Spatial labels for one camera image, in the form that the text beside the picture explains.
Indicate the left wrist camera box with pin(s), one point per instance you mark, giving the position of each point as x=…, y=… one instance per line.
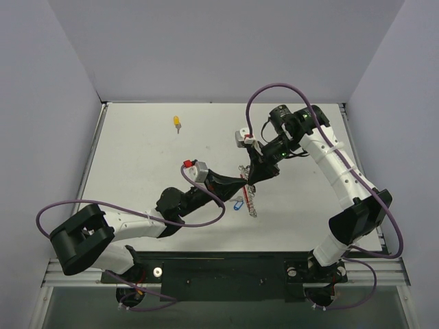
x=197, y=171

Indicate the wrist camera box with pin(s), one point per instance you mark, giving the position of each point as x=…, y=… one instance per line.
x=197, y=171
x=243, y=138

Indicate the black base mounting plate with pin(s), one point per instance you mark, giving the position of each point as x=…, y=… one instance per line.
x=236, y=276

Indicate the blue tagged key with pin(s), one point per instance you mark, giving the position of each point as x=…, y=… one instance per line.
x=237, y=202

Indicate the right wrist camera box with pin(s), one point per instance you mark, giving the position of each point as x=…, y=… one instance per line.
x=243, y=138

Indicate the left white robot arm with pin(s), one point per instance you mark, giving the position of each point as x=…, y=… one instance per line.
x=89, y=237

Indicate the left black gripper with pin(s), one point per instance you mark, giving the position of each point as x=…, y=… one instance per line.
x=210, y=183

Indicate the yellow tagged key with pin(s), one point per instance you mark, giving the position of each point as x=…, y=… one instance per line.
x=177, y=123

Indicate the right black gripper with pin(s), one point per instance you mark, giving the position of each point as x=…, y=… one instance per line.
x=257, y=157

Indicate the red handled keyring holder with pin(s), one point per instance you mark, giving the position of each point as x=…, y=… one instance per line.
x=248, y=191

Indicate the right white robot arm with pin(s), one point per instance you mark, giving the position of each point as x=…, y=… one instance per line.
x=309, y=129

